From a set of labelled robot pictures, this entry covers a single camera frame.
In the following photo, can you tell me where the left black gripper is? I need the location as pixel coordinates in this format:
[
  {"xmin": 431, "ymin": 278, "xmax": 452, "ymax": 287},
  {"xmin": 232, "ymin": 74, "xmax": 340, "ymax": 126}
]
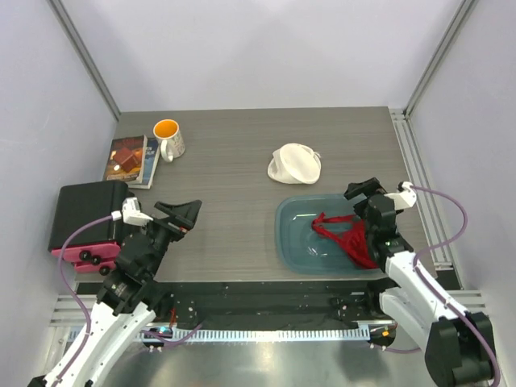
[{"xmin": 139, "ymin": 199, "xmax": 201, "ymax": 277}]

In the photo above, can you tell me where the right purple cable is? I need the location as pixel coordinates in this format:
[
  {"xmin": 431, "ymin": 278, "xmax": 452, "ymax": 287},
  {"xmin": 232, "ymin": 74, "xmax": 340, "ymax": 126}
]
[{"xmin": 402, "ymin": 183, "xmax": 503, "ymax": 387}]

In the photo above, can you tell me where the brown cover book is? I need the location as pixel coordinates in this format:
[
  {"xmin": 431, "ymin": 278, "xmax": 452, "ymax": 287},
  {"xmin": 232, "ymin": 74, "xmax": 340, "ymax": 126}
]
[{"xmin": 103, "ymin": 135, "xmax": 148, "ymax": 183}]

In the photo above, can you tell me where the white mesh laundry bag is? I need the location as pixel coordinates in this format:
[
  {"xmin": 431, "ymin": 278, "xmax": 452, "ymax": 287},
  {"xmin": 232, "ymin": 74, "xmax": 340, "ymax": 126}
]
[{"xmin": 267, "ymin": 143, "xmax": 322, "ymax": 185}]

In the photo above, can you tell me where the white mug orange inside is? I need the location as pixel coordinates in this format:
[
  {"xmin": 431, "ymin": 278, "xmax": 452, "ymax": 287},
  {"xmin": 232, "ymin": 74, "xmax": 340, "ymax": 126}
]
[{"xmin": 153, "ymin": 119, "xmax": 185, "ymax": 163}]

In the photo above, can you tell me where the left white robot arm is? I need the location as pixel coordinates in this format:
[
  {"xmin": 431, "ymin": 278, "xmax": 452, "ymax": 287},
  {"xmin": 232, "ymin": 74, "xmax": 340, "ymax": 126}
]
[{"xmin": 29, "ymin": 198, "xmax": 202, "ymax": 386}]

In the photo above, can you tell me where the red lace bra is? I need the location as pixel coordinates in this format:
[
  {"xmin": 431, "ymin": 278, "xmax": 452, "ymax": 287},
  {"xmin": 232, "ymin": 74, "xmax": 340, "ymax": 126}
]
[{"xmin": 311, "ymin": 212, "xmax": 379, "ymax": 269}]

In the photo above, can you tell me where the blue plastic tub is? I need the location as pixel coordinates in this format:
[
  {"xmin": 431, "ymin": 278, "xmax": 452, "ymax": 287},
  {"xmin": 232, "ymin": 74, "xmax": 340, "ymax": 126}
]
[{"xmin": 274, "ymin": 194, "xmax": 382, "ymax": 278}]

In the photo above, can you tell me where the blue cover book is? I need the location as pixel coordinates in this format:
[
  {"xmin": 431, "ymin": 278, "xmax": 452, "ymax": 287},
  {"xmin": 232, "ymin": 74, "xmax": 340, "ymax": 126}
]
[{"xmin": 128, "ymin": 138, "xmax": 160, "ymax": 189}]

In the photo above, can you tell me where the black and pink box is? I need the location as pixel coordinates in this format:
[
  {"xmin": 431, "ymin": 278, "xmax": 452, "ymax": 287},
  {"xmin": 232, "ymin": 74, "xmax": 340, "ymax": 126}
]
[{"xmin": 48, "ymin": 181, "xmax": 138, "ymax": 276}]

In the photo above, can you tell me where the white slotted cable duct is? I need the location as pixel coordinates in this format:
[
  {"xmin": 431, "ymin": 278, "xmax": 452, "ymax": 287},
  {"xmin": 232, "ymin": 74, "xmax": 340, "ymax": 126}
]
[{"xmin": 68, "ymin": 325, "xmax": 372, "ymax": 343}]

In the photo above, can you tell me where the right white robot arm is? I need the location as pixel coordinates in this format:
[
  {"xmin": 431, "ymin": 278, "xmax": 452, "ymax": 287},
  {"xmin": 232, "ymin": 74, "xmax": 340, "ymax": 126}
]
[{"xmin": 344, "ymin": 177, "xmax": 501, "ymax": 386}]

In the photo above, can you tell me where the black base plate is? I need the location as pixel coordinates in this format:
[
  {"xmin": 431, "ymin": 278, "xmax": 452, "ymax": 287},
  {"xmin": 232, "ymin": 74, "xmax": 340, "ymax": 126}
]
[{"xmin": 155, "ymin": 280, "xmax": 391, "ymax": 331}]

